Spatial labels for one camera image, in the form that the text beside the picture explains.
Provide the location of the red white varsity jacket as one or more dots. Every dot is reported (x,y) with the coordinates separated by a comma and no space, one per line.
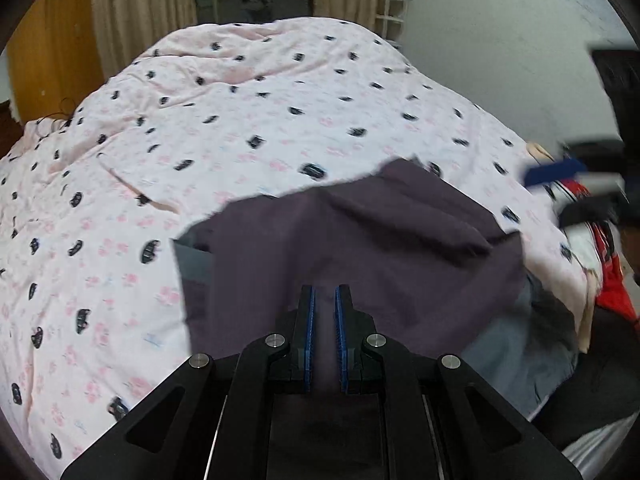
(591,244)

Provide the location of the purple grey jacket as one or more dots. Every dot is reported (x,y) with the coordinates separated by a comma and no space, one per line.
(431,266)

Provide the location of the orange wooden wardrobe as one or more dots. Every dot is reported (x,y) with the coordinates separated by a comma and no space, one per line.
(53,59)

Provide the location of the dark wooden headboard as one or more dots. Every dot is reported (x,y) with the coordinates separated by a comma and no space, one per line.
(10,130)

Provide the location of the white wire shelf rack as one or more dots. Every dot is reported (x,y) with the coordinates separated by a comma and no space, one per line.
(390,20)

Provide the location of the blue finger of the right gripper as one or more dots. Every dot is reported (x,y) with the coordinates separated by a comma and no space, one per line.
(605,174)

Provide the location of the pink cat print duvet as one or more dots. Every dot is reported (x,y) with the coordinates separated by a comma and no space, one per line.
(91,308)

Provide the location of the beige curtain left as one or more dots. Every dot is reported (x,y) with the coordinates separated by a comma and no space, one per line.
(126,28)

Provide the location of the beige pillow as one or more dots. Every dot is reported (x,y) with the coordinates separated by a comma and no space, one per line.
(538,152)

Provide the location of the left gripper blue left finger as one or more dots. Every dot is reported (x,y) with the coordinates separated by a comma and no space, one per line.
(210,419)

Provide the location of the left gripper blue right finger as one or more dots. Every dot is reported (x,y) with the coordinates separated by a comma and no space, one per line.
(439,418)

